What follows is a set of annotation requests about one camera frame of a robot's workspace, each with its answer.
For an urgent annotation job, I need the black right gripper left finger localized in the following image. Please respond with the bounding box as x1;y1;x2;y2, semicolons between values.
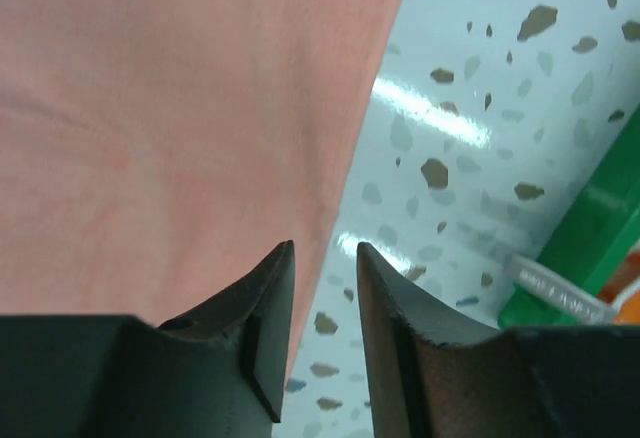
1;241;295;437

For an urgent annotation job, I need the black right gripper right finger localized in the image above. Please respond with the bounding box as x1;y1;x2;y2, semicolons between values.
357;242;639;437

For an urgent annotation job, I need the green plastic tray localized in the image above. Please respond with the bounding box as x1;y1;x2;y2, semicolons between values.
497;112;639;329

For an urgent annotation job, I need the orange patterned cream towel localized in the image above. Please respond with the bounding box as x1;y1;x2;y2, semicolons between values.
596;241;639;325

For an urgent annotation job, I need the peach pink towel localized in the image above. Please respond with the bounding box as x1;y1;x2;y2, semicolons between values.
1;0;401;351

